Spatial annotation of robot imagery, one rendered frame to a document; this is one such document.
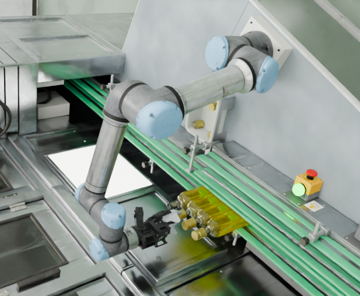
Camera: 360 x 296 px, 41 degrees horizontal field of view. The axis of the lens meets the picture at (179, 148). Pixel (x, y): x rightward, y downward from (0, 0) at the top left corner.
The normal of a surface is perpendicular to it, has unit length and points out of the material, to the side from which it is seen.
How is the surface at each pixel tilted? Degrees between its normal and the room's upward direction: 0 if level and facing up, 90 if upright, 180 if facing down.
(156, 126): 85
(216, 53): 6
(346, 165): 0
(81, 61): 90
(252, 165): 90
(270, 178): 90
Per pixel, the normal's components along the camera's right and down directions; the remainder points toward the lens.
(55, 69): 0.61, 0.47
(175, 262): 0.16, -0.86
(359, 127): -0.78, 0.19
